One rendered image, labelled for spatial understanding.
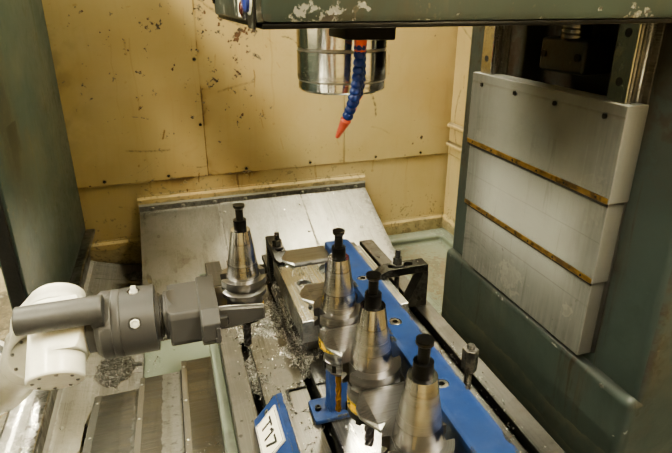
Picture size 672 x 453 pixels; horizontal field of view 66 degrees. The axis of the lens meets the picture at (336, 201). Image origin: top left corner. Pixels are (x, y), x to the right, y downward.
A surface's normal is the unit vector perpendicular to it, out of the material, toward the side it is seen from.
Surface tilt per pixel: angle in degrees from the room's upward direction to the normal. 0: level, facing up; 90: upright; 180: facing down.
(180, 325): 90
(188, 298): 0
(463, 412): 0
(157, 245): 24
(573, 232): 90
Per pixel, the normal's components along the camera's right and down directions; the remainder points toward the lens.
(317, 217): 0.12, -0.71
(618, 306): -0.95, 0.11
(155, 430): -0.04, -0.97
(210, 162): 0.29, 0.36
